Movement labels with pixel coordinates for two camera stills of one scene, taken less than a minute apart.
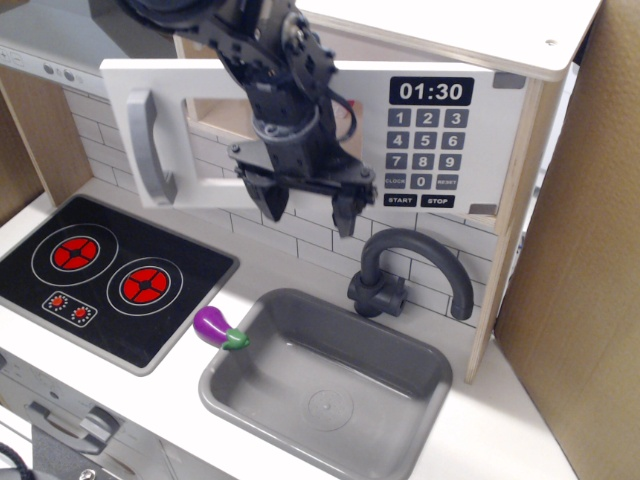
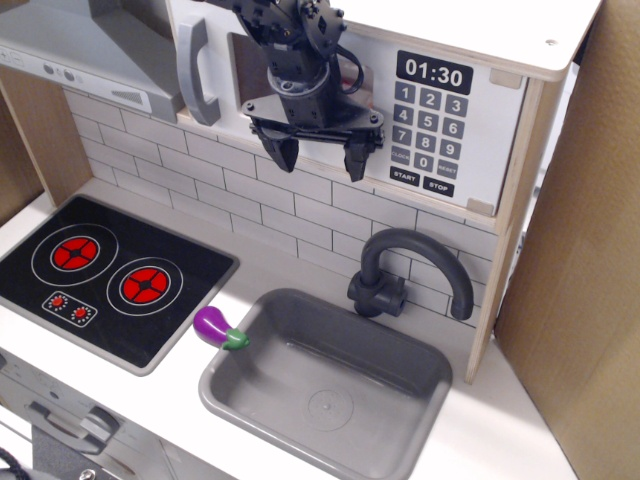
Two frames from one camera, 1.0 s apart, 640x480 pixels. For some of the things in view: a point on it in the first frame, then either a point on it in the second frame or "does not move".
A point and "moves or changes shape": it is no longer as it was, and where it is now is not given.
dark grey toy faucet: x=374 y=293 does not move
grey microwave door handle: x=141 y=111 → x=191 y=36
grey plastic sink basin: x=331 y=384 does not move
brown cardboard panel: x=570 y=319 does not move
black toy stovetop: x=125 y=289 does not move
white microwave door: x=439 y=139 moves or changes shape
